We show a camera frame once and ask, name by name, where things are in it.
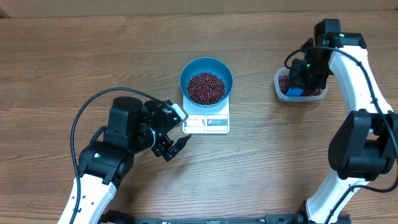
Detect blue plastic scoop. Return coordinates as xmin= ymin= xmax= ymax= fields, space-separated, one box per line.
xmin=285 ymin=88 xmax=304 ymax=97

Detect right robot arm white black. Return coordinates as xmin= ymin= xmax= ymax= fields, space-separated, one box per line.
xmin=284 ymin=19 xmax=397 ymax=223

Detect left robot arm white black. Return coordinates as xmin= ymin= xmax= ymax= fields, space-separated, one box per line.
xmin=59 ymin=96 xmax=190 ymax=223

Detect white digital kitchen scale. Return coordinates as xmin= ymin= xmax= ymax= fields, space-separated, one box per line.
xmin=182 ymin=96 xmax=230 ymax=134

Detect red beans in bowl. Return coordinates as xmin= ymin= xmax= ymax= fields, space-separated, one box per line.
xmin=187 ymin=72 xmax=226 ymax=105

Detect teal metal bowl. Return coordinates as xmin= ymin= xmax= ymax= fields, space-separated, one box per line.
xmin=180 ymin=57 xmax=233 ymax=108

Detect red adzuki beans in container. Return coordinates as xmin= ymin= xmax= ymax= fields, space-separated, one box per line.
xmin=279 ymin=75 xmax=322 ymax=96

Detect clear plastic food container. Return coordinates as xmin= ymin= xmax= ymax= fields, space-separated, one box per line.
xmin=274 ymin=67 xmax=328 ymax=103

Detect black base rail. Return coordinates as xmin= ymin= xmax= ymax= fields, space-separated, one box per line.
xmin=98 ymin=210 xmax=313 ymax=224

